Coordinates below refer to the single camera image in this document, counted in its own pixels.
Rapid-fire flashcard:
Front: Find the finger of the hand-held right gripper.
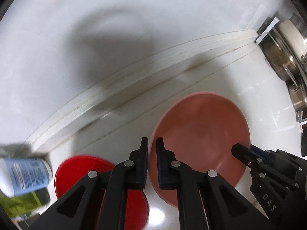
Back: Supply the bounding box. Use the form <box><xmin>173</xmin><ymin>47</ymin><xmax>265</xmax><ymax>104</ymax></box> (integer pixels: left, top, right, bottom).
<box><xmin>231</xmin><ymin>143</ymin><xmax>299</xmax><ymax>191</ymax></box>
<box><xmin>251</xmin><ymin>146</ymin><xmax>303</xmax><ymax>173</ymax></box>

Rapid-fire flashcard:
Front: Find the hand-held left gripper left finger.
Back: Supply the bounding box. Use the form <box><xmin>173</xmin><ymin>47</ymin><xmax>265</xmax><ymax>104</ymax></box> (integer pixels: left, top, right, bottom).
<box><xmin>27</xmin><ymin>137</ymin><xmax>149</xmax><ymax>230</ymax></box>

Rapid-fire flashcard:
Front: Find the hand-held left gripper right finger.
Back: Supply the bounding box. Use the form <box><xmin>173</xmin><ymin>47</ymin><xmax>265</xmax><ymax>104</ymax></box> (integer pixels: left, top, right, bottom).
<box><xmin>156</xmin><ymin>138</ymin><xmax>271</xmax><ymax>230</ymax></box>

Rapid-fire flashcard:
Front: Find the pink bowl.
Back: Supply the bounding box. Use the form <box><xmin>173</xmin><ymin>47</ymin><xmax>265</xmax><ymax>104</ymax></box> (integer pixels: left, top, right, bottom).
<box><xmin>148</xmin><ymin>91</ymin><xmax>251</xmax><ymax>208</ymax></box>

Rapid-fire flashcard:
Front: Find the red plate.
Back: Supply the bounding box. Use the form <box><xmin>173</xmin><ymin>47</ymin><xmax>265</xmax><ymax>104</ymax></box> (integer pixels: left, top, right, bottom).
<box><xmin>55</xmin><ymin>156</ymin><xmax>149</xmax><ymax>228</ymax></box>

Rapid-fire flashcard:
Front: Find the small steel pot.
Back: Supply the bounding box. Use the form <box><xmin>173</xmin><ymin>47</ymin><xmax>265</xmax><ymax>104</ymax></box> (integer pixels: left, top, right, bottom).
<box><xmin>288</xmin><ymin>83</ymin><xmax>307</xmax><ymax>113</ymax></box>

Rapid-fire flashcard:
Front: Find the large steel pot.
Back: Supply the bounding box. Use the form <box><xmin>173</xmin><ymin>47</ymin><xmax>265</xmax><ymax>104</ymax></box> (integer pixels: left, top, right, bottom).
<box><xmin>260</xmin><ymin>27</ymin><xmax>296</xmax><ymax>81</ymax></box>

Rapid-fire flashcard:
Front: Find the white bottle with blue label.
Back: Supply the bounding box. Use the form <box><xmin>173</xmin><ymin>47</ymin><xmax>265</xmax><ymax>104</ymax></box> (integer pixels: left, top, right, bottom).
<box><xmin>0</xmin><ymin>158</ymin><xmax>53</xmax><ymax>197</ymax></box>

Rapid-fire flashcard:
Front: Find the green packet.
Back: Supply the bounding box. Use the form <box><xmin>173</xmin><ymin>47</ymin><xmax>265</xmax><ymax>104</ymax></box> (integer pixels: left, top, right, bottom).
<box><xmin>0</xmin><ymin>187</ymin><xmax>51</xmax><ymax>217</ymax></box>

